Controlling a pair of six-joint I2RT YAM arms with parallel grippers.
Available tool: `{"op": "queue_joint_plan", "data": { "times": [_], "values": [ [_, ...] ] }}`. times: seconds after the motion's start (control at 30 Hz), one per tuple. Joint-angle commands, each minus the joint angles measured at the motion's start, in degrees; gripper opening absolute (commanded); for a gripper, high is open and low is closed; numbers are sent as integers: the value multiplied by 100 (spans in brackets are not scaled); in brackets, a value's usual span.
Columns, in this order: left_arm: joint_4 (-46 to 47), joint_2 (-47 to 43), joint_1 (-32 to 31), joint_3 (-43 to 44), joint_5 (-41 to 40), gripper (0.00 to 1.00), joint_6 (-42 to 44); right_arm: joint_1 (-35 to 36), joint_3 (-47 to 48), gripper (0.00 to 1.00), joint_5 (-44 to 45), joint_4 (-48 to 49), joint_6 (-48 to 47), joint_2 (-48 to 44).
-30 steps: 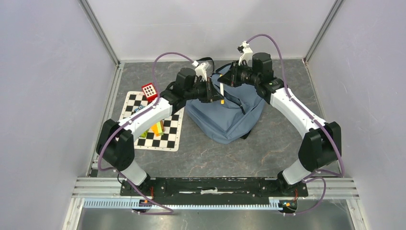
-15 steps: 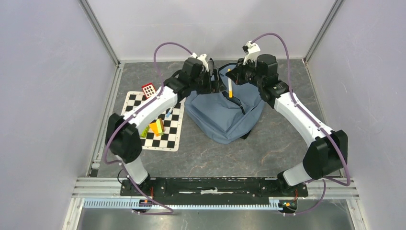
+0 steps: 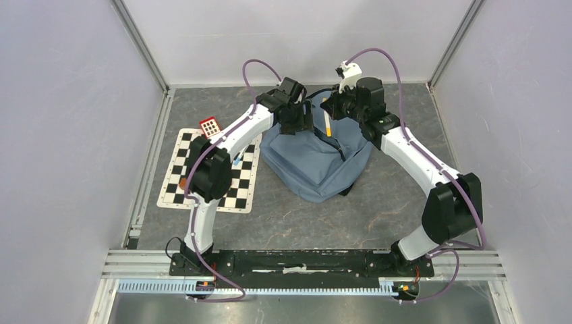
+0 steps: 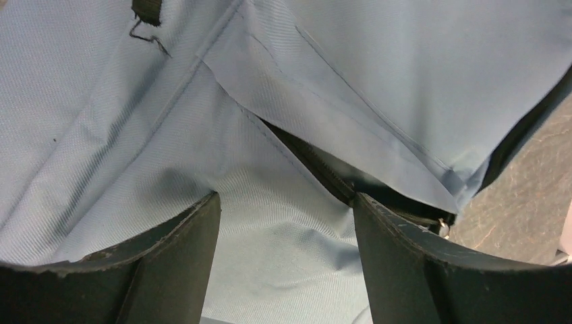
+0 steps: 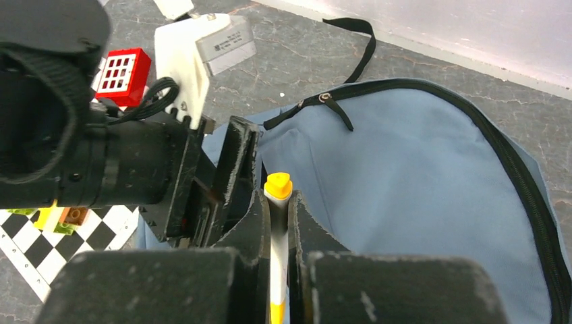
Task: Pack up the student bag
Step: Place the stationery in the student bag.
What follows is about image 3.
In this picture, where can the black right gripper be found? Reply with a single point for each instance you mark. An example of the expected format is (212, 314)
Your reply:
(332, 103)

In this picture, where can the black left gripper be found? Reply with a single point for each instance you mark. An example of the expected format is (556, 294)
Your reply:
(304, 122)

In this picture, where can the yellow white marker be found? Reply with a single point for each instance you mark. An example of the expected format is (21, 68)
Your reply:
(327, 123)

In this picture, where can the blue student backpack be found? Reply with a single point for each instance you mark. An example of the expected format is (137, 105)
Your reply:
(313, 165)

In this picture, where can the blue white marker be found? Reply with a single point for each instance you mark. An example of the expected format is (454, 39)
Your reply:
(238, 158)

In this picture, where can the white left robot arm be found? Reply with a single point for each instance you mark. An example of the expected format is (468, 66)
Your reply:
(209, 173)

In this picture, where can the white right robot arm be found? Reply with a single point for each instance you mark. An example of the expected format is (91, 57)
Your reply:
(453, 200)

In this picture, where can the red white toy block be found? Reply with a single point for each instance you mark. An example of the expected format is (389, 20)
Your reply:
(210, 127)

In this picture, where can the black white chessboard mat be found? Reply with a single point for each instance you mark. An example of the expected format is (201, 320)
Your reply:
(238, 198)

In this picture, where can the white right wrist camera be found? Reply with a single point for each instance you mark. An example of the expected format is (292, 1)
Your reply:
(349, 73)

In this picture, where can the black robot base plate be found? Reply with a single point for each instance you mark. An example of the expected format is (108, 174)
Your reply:
(289, 269)

